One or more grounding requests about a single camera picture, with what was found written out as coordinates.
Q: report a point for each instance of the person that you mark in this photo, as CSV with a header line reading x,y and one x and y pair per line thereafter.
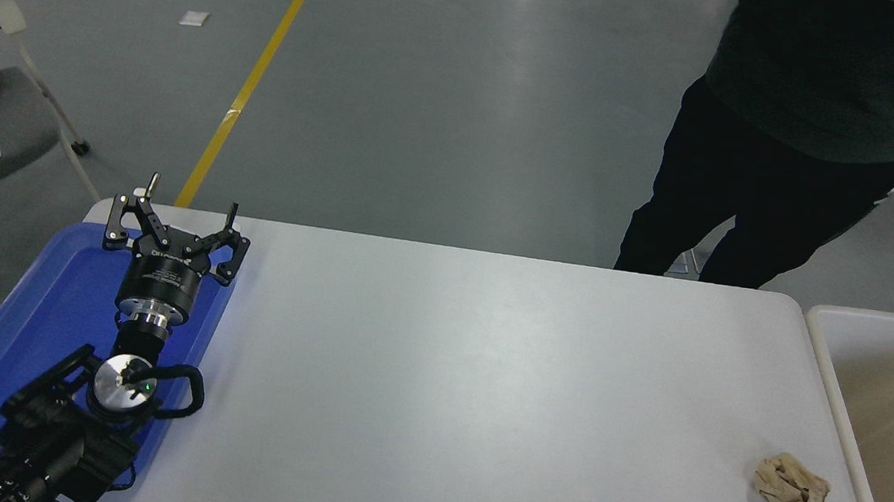
x,y
799,88

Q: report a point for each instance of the white paper scrap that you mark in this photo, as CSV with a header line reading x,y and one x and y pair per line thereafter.
x,y
194,17

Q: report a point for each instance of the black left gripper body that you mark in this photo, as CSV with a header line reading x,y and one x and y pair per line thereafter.
x,y
161,277

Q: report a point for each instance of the blue plastic tray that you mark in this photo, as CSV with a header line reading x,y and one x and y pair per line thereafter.
x,y
39,310

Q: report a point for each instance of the crumpled tan paper ball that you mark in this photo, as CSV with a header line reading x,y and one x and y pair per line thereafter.
x,y
789,483

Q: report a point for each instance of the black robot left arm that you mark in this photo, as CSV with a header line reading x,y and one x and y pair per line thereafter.
x,y
51,442

